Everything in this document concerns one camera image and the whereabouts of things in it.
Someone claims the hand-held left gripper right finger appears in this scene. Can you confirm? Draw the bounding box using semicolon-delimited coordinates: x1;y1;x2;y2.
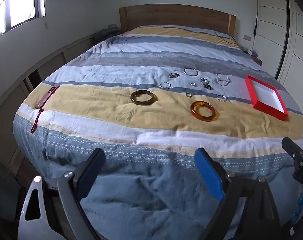
195;147;282;240

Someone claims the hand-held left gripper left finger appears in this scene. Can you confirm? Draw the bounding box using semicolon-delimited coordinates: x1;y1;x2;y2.
18;148;106;240

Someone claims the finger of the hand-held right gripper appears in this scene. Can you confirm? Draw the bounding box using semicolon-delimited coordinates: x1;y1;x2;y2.
282;137;303;165

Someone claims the amber bangle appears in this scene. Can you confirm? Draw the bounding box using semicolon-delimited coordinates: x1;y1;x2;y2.
190;101;218;122

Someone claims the red shallow box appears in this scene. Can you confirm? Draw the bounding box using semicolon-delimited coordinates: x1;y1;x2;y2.
245;75;289;121

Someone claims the dark brown bangle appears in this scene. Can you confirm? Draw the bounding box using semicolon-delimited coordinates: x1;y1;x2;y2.
131;90;157;106

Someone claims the silver bead chain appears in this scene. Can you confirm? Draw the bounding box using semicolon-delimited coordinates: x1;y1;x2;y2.
217;73;233;87

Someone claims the white wardrobe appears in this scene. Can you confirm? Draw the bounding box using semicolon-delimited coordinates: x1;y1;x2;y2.
252;0;303;90

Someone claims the grey cloth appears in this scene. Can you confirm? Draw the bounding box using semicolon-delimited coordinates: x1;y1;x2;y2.
94;27;122;43

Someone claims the wooden headboard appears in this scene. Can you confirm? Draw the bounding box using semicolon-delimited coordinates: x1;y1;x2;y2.
119;4;236;40

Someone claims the window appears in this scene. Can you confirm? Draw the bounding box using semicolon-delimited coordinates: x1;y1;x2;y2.
0;0;59;42

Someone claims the blue coiled cable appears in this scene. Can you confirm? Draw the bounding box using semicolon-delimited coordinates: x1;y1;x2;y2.
290;187;303;226

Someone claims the red pouch with strap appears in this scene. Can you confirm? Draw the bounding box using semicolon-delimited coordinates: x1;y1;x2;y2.
31;85;60;133

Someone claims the silver cuff bracelet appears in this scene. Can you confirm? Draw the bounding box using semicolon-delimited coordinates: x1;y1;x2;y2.
183;67;198;77

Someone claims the black cable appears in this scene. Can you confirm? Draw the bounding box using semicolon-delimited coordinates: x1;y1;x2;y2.
192;26;238;46

